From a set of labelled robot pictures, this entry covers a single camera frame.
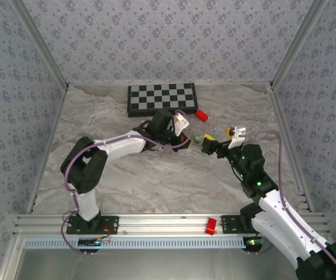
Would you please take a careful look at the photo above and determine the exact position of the black grey checkerboard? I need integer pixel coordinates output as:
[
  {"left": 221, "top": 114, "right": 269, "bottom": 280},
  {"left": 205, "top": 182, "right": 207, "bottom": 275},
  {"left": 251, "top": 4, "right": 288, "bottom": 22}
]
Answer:
[{"left": 127, "top": 82, "right": 198, "bottom": 117}]

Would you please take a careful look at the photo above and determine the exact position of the red toy block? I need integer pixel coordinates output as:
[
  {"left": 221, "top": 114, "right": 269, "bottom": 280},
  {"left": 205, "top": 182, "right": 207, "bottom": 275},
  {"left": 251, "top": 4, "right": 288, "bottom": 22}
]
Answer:
[{"left": 195, "top": 109, "right": 209, "bottom": 123}]

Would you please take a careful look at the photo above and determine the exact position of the small circuit board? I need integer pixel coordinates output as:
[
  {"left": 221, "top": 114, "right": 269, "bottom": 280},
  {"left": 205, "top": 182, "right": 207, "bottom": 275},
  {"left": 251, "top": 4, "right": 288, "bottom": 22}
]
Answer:
[
  {"left": 243, "top": 237, "right": 264, "bottom": 249},
  {"left": 78, "top": 237, "right": 103, "bottom": 249}
]

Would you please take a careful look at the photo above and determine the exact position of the aluminium side rail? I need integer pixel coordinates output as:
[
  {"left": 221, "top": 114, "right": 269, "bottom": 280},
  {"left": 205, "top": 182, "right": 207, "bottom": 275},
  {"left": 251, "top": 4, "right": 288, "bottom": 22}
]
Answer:
[
  {"left": 0, "top": 84, "right": 70, "bottom": 280},
  {"left": 268, "top": 83, "right": 336, "bottom": 280}
]

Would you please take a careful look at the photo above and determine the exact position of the black right mount plate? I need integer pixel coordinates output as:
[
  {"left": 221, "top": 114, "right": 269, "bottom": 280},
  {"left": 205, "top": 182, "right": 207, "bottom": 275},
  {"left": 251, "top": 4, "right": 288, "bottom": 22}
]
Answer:
[{"left": 220, "top": 215, "right": 258, "bottom": 235}]

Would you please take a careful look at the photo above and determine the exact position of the black mount plate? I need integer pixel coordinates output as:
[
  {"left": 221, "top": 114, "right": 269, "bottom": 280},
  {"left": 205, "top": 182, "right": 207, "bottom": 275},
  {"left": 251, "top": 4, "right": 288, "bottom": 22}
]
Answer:
[
  {"left": 220, "top": 215, "right": 258, "bottom": 235},
  {"left": 66, "top": 215, "right": 120, "bottom": 235}
]

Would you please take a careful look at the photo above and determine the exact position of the red block on rail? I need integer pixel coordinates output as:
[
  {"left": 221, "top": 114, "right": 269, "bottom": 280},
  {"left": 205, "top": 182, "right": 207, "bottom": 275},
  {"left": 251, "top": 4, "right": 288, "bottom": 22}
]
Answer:
[{"left": 205, "top": 217, "right": 218, "bottom": 236}]

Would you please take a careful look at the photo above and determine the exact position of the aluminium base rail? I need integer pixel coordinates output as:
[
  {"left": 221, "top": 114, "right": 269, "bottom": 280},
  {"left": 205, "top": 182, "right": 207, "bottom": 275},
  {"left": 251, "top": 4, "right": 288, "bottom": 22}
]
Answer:
[{"left": 13, "top": 213, "right": 330, "bottom": 237}]

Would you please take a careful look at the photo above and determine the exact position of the light blue slotted cable duct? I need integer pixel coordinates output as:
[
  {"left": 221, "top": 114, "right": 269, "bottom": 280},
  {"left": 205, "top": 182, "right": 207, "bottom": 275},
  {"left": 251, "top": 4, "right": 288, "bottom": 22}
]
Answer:
[{"left": 24, "top": 236, "right": 246, "bottom": 250}]

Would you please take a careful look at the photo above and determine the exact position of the aluminium frame post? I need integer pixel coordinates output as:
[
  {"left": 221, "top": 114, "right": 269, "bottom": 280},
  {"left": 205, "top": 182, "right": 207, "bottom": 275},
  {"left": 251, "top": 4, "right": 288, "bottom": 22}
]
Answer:
[
  {"left": 9, "top": 0, "right": 70, "bottom": 90},
  {"left": 269, "top": 0, "right": 330, "bottom": 90}
]

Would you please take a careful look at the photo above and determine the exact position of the black left mount plate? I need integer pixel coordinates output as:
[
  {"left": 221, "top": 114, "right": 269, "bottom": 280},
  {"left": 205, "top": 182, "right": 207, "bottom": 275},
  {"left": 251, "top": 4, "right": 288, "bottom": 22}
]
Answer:
[{"left": 66, "top": 215, "right": 120, "bottom": 235}]

